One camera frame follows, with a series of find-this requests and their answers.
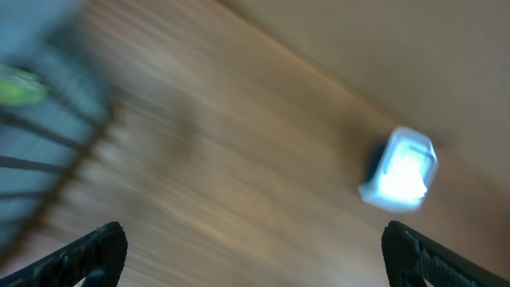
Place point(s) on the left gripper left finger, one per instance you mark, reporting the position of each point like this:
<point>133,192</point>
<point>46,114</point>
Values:
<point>95,260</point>

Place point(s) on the white barcode scanner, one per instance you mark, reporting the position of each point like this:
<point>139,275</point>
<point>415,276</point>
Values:
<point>401,172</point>

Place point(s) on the grey plastic shopping basket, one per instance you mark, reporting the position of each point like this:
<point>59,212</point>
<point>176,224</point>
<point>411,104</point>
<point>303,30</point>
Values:
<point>42,142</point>

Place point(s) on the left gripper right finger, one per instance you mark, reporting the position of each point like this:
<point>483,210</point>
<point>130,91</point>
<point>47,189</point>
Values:
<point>412,259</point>

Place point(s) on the green gummy candy bag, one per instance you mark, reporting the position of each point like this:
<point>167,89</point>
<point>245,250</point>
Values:
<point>19,87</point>

